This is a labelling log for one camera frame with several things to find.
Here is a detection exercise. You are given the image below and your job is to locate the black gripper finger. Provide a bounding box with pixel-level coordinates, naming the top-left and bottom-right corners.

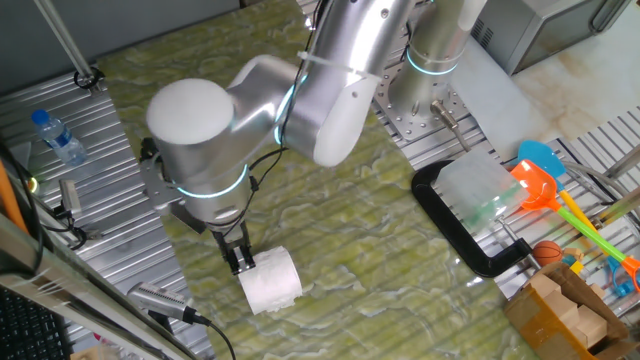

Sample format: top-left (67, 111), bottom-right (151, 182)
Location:
top-left (223, 245), bottom-right (244, 276)
top-left (238, 242), bottom-right (257, 270)

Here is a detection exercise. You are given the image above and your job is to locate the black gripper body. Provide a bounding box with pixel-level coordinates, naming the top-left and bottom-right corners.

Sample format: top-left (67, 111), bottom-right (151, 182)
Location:
top-left (209, 220), bottom-right (252, 256)

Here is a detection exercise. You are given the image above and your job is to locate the white toilet paper roll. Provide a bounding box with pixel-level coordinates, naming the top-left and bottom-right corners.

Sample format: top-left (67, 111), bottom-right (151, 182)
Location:
top-left (237, 244), bottom-right (304, 316)

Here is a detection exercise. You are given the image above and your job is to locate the green marble pattern mat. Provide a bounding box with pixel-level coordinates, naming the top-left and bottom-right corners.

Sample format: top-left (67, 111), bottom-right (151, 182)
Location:
top-left (97, 0), bottom-right (544, 360)

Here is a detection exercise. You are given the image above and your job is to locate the clear water bottle blue cap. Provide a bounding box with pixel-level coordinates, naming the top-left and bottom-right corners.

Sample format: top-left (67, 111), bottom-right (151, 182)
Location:
top-left (30, 108), bottom-right (89, 168)

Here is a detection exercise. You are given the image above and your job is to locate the black C-clamp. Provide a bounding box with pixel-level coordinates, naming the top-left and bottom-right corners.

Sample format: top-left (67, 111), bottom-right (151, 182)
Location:
top-left (410, 159), bottom-right (541, 279)

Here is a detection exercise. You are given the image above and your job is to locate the black keyboard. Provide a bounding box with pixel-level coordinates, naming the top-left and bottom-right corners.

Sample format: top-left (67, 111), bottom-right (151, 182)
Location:
top-left (0, 287), bottom-right (71, 360)

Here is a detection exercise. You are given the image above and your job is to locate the orange rod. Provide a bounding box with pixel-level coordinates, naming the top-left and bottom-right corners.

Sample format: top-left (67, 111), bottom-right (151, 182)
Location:
top-left (0, 159), bottom-right (29, 234)

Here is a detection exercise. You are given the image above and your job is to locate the translucent plastic box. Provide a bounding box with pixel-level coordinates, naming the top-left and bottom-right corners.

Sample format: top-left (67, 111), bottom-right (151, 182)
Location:
top-left (434, 149), bottom-right (531, 236)

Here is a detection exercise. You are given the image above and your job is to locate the silver tripod pole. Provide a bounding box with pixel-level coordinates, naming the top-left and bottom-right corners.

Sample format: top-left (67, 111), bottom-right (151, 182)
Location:
top-left (33, 0), bottom-right (107, 97)

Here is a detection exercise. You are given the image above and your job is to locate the brown cardboard box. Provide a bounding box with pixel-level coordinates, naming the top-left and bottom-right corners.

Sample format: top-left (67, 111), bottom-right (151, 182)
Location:
top-left (503, 262), bottom-right (640, 360)

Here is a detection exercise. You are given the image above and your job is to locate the grey plastic sheet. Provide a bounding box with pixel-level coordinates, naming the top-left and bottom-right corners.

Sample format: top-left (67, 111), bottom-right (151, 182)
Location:
top-left (447, 37), bottom-right (551, 162)

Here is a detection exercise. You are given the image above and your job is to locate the plain wooden block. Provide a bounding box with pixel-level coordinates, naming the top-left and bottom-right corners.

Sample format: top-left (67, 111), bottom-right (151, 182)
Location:
top-left (574, 304), bottom-right (609, 350)
top-left (528, 272), bottom-right (562, 301)
top-left (542, 289), bottom-right (581, 326)

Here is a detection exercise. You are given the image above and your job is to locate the small toy basketball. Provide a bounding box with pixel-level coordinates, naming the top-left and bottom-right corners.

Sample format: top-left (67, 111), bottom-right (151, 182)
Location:
top-left (532, 240), bottom-right (565, 267)

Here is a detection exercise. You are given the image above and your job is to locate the silver microwave oven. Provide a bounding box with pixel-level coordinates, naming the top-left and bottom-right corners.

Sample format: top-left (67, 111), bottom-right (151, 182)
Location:
top-left (469, 0), bottom-right (634, 76)

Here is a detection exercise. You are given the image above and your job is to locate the aluminium profile bar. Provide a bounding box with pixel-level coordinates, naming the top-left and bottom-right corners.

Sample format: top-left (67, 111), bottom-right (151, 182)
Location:
top-left (597, 144), bottom-right (640, 181)
top-left (597, 187), bottom-right (640, 224)

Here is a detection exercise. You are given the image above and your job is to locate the silver grille camera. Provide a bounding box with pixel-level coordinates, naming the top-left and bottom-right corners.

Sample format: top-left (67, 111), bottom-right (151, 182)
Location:
top-left (127, 281), bottom-right (195, 334)

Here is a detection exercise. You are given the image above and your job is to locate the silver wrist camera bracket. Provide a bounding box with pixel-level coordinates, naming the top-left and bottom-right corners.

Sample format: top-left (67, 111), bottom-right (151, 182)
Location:
top-left (138, 137), bottom-right (174, 214)

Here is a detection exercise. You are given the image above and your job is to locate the aluminium frame bar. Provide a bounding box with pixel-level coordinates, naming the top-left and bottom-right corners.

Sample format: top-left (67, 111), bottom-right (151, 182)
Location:
top-left (0, 214), bottom-right (201, 360)

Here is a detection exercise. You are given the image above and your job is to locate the small silver camera on stand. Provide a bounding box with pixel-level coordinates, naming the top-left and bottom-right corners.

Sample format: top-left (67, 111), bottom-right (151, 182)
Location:
top-left (53, 178), bottom-right (101, 241)

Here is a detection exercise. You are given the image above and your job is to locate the thin black cable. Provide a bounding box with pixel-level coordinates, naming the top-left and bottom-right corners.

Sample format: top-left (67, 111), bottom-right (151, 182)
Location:
top-left (0, 142), bottom-right (46, 276)

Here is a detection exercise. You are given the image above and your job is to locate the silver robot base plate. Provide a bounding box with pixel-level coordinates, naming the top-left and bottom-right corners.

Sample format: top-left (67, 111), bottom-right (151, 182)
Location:
top-left (372, 74), bottom-right (481, 142)

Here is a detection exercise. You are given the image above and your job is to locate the grey cable with metal connector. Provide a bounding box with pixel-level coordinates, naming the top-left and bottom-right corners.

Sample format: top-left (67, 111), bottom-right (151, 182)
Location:
top-left (430, 99), bottom-right (474, 153)

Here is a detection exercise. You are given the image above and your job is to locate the orange toy shovel green handle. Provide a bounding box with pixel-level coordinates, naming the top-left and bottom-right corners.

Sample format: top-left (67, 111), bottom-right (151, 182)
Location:
top-left (509, 158), bottom-right (640, 294)

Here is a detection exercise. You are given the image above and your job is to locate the blue toy shovel yellow handle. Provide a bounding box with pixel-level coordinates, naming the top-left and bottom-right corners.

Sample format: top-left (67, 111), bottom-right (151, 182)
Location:
top-left (517, 139), bottom-right (636, 299)

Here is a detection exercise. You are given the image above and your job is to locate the grey hose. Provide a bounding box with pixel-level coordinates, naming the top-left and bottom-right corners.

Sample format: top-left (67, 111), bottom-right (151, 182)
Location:
top-left (562, 160), bottom-right (626, 206)

